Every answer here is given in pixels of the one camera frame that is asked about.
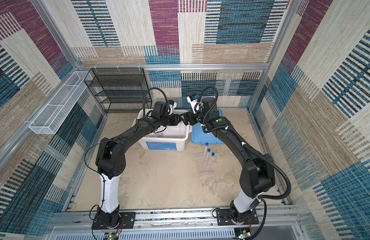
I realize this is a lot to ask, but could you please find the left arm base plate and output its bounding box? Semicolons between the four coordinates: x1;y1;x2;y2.
92;211;136;230

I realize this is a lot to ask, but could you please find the white wire mesh basket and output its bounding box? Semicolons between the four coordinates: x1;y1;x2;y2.
29;71;88;135

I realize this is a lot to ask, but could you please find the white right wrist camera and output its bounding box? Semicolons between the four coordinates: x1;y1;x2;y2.
187;93;202;114

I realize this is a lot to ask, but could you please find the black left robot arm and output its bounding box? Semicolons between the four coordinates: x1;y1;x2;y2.
92;95;177;230

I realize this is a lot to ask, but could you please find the blue capped test tube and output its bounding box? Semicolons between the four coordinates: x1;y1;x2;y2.
208;152;215;169
206;149;212;164
204;142;210;160

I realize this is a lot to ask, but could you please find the blue plastic bin lid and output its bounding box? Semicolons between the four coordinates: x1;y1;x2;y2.
191;123;224;145

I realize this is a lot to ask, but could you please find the black wire mesh shelf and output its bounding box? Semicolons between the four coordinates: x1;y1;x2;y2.
84;68;153;114

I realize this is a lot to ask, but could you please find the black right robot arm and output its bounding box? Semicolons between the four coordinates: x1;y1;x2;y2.
185;94;292;225

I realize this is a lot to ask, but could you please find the aluminium mounting rail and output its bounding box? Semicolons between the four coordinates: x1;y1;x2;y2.
43;205;309;240

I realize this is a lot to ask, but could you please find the white plastic storage bin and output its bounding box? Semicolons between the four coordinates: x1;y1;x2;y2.
138;122;193;152

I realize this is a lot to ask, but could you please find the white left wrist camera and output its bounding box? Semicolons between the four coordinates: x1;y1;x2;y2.
168;100;177;116

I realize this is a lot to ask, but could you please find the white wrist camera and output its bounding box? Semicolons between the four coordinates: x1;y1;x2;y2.
187;93;202;114
168;100;177;116

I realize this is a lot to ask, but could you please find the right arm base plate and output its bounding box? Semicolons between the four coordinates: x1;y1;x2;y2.
212;208;259;226

